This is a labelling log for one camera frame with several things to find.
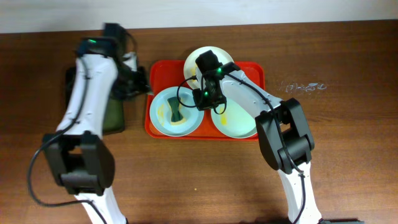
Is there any cream white plate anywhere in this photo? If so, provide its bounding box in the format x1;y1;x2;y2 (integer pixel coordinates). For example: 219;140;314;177
183;46;233;79

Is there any light green plate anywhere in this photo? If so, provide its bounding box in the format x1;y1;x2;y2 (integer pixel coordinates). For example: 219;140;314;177
211;98;257;139

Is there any green yellow sponge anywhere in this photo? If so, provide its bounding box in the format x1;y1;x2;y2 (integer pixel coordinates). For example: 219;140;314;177
167;96;186;126

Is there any light blue plate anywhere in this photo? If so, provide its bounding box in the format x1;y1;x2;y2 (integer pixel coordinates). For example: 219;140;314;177
149;86;205;137

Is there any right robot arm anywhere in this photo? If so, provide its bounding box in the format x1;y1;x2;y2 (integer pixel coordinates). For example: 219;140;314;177
193;50;323;223

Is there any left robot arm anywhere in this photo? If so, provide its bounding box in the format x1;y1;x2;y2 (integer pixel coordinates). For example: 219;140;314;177
39;23;152;223

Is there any red plastic tray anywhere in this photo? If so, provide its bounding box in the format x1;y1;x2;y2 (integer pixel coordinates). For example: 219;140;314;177
144;60;266;141

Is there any dark green tray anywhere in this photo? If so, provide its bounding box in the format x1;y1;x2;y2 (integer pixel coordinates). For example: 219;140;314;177
64;67;125;135

